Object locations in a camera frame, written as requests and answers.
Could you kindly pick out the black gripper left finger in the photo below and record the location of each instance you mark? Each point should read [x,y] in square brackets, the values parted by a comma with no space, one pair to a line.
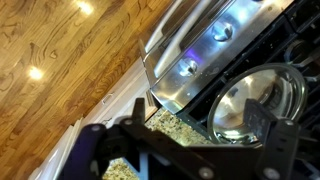
[90,146]

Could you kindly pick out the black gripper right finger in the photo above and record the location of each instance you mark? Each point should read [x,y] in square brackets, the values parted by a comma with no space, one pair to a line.
[278,150]

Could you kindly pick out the medium light wood drawer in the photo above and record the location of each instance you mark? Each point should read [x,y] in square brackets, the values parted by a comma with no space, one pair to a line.
[116,87]

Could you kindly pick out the light wood cabinet body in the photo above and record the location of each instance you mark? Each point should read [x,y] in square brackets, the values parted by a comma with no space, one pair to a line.
[56,156]

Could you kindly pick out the black cast iron burner grate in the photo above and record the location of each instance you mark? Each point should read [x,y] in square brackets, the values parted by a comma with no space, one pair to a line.
[305,50]

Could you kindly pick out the stainless steel kitchen range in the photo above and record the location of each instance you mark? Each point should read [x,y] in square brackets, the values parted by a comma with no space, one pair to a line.
[213,56]

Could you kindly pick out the round steel range knob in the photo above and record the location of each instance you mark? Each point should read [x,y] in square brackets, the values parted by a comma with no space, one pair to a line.
[222,30]
[187,66]

